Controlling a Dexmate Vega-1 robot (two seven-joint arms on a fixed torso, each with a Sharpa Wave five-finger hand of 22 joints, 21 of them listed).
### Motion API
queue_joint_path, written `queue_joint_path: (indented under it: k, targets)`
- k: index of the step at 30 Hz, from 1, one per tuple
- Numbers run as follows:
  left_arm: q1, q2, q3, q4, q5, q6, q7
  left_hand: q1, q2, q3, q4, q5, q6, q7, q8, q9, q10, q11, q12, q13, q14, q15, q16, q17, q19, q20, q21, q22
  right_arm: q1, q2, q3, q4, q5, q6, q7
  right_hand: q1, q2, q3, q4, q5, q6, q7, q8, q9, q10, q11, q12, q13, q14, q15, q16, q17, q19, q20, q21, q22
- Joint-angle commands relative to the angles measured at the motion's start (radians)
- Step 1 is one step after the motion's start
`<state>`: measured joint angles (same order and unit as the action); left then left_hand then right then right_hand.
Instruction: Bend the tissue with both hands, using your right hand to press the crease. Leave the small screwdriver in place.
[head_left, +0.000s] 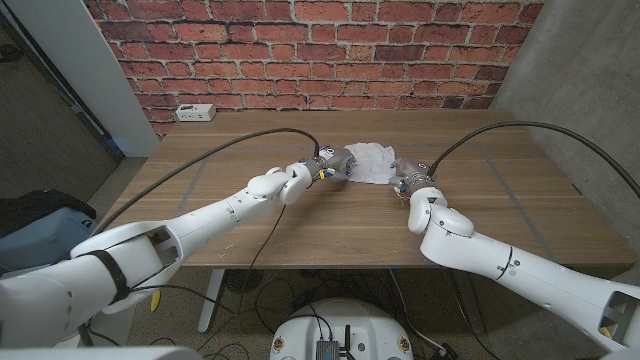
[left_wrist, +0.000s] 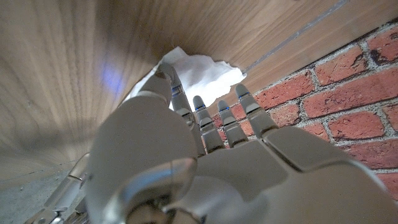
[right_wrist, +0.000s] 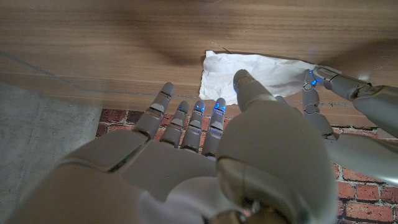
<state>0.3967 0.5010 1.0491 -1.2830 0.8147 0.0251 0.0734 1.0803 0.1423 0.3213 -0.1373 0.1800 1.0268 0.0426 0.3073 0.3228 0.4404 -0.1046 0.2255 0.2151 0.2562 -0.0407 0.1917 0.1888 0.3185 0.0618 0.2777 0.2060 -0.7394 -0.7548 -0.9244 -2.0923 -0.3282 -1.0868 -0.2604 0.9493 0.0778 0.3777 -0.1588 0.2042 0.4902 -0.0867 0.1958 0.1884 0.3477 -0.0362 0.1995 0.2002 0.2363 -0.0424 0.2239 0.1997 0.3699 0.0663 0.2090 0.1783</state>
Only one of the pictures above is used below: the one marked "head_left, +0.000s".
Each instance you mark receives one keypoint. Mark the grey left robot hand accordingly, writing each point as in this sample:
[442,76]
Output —
[332,162]

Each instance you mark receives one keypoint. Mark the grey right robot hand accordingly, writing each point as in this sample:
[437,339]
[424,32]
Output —
[412,175]

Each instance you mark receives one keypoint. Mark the white tissue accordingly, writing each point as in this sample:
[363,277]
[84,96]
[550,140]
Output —
[372,162]

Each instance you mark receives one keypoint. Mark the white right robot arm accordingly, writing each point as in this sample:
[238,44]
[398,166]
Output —
[525,275]

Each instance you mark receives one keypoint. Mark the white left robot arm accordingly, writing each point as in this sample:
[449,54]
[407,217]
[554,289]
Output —
[150,255]

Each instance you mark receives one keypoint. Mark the red brick printed backdrop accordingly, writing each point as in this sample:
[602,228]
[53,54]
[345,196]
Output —
[320,55]

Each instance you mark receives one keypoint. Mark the grey table leg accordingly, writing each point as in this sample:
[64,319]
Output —
[470,305]

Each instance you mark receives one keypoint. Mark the white power strip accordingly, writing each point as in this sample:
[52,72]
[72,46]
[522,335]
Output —
[195,113]

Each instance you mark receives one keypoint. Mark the round black floor fan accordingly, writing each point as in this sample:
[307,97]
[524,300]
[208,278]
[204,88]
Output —
[242,281]

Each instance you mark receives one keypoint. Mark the white robot torso base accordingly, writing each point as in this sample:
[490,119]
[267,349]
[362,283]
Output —
[340,320]

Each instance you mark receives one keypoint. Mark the black floor plug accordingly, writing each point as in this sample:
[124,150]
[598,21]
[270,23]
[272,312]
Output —
[444,352]

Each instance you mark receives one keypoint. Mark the white table leg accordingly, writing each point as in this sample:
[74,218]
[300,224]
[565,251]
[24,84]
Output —
[210,300]

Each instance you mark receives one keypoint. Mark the small grey electronics box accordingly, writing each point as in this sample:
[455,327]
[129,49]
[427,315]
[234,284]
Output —
[327,350]

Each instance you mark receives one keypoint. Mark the small yellow curved object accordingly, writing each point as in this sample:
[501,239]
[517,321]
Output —
[156,301]

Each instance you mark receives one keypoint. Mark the black cloth bundle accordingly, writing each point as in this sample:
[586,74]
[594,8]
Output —
[35,205]

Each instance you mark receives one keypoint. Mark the blue-grey bag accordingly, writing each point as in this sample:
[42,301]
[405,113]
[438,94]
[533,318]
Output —
[35,242]

